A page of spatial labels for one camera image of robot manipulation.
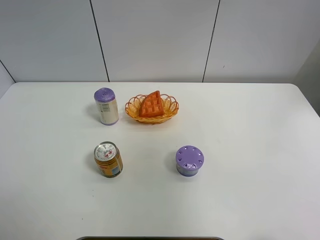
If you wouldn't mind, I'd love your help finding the purple roll with white label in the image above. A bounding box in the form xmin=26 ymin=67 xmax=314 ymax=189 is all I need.
xmin=94 ymin=87 xmax=119 ymax=126

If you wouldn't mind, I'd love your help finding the purple lidded round container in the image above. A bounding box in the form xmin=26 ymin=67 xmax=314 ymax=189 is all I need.
xmin=175 ymin=145 xmax=205 ymax=177

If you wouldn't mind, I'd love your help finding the orange woven wicker basket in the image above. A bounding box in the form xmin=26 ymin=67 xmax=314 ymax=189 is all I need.
xmin=125 ymin=94 xmax=179 ymax=124

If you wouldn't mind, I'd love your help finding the orange drink can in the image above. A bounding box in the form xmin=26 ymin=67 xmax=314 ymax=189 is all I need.
xmin=93 ymin=141 xmax=124 ymax=178

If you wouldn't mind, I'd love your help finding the orange waffle slice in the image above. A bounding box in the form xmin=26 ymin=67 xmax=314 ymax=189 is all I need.
xmin=139 ymin=90 xmax=165 ymax=118

